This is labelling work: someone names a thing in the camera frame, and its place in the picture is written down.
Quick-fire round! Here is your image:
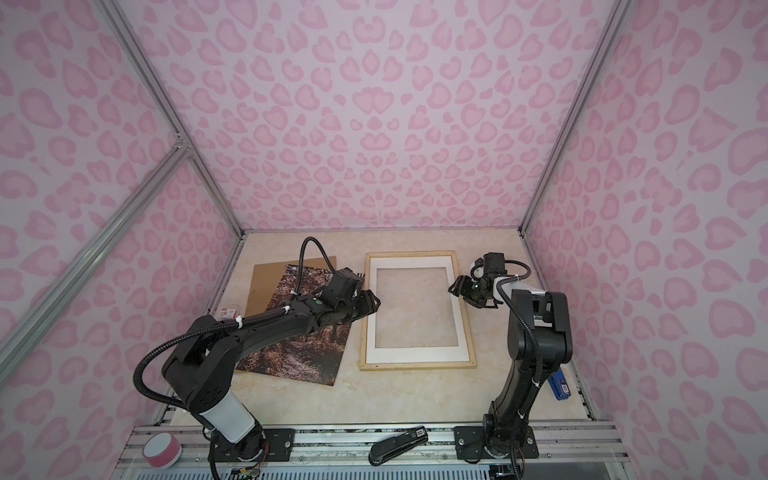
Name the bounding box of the autumn forest photo print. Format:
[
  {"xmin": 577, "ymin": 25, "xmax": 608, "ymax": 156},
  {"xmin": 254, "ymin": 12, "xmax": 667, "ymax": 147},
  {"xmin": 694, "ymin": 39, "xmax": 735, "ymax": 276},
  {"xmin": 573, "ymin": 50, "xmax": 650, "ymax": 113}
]
[{"xmin": 236, "ymin": 263, "xmax": 366, "ymax": 388}]

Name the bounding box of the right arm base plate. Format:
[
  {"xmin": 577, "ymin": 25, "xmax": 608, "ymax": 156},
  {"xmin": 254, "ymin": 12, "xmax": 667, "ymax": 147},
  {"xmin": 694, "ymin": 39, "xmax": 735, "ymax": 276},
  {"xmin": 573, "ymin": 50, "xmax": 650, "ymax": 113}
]
[{"xmin": 453, "ymin": 425, "xmax": 540, "ymax": 463}]

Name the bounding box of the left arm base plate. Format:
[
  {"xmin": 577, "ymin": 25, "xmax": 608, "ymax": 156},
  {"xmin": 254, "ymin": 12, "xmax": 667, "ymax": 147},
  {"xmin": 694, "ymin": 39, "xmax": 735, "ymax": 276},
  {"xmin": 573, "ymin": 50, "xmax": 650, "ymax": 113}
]
[{"xmin": 208, "ymin": 426, "xmax": 295, "ymax": 463}]

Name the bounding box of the blue stapler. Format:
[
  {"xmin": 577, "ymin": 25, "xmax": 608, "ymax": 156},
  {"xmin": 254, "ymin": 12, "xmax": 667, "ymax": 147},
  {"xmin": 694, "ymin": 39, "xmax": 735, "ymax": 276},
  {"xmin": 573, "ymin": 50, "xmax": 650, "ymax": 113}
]
[{"xmin": 548, "ymin": 368, "xmax": 572, "ymax": 401}]

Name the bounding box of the white mat board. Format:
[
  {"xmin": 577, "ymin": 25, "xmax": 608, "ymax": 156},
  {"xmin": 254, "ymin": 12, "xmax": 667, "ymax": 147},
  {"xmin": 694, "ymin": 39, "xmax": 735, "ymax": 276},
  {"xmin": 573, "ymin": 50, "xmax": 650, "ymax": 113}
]
[{"xmin": 360, "ymin": 251, "xmax": 476, "ymax": 371}]

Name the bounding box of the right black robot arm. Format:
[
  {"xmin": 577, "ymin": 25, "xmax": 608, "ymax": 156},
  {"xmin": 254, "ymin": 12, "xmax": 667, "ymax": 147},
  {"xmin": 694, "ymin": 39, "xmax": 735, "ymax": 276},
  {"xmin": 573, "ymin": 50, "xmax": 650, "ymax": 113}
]
[{"xmin": 449, "ymin": 252, "xmax": 573, "ymax": 463}]

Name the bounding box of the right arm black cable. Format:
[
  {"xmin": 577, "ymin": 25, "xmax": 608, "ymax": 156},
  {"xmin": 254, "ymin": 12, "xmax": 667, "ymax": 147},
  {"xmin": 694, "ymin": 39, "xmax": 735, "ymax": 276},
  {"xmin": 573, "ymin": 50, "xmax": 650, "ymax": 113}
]
[{"xmin": 479, "ymin": 259, "xmax": 545, "ymax": 391}]

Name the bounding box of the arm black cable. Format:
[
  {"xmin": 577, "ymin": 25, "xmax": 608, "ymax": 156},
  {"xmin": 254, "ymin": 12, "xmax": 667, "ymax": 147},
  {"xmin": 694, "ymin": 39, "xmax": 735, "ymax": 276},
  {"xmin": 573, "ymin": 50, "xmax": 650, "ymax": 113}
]
[
  {"xmin": 133, "ymin": 236, "xmax": 337, "ymax": 415},
  {"xmin": 479, "ymin": 259, "xmax": 545, "ymax": 391}
]

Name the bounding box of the pink white tape roll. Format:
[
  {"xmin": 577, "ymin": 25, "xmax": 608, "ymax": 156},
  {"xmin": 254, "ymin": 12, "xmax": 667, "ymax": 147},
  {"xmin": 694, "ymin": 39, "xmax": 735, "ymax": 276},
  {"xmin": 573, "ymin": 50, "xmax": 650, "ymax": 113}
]
[{"xmin": 142, "ymin": 432, "xmax": 182, "ymax": 469}]

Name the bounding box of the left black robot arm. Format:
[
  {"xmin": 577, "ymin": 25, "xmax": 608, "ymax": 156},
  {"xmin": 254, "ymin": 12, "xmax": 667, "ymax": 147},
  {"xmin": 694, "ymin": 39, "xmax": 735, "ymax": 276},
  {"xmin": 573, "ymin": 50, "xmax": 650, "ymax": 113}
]
[{"xmin": 162, "ymin": 268, "xmax": 381, "ymax": 461}]

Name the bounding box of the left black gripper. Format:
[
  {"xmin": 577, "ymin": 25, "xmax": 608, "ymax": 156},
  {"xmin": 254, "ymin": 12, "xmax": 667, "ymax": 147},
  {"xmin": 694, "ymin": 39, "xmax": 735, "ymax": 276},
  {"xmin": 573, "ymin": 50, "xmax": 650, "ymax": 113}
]
[{"xmin": 338, "ymin": 287, "xmax": 384, "ymax": 323}]

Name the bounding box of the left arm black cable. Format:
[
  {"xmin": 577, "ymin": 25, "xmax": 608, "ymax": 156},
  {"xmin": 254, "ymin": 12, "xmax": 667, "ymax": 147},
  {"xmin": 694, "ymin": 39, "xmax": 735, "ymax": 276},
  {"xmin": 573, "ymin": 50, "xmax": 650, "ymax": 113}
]
[{"xmin": 133, "ymin": 236, "xmax": 337, "ymax": 415}]

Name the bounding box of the aluminium mounting rail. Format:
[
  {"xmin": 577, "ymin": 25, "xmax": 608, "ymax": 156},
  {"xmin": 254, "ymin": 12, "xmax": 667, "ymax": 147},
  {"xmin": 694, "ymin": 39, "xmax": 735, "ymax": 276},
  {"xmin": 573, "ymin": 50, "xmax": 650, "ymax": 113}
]
[{"xmin": 111, "ymin": 421, "xmax": 637, "ymax": 479}]

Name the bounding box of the black stapler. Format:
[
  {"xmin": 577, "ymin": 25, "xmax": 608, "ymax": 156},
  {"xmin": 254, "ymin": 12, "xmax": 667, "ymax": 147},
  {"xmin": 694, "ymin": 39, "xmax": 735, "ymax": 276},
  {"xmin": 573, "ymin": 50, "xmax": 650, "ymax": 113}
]
[{"xmin": 368, "ymin": 426, "xmax": 429, "ymax": 466}]

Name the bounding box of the brown frame backing board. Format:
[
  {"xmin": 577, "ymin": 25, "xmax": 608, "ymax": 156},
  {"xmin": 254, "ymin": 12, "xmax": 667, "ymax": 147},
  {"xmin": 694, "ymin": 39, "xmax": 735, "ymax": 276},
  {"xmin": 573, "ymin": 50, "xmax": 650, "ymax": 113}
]
[{"xmin": 244, "ymin": 258, "xmax": 333, "ymax": 316}]

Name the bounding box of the light wooden picture frame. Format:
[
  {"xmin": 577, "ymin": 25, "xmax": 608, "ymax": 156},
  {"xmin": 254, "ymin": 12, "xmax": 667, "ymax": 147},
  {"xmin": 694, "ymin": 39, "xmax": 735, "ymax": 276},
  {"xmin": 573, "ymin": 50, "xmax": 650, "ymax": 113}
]
[{"xmin": 359, "ymin": 250, "xmax": 477, "ymax": 371}]

